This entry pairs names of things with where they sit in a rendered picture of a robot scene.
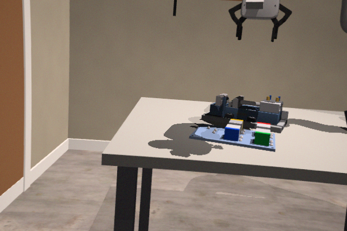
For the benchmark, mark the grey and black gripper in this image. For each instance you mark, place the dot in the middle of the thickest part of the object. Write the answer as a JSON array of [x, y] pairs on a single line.
[[269, 12]]

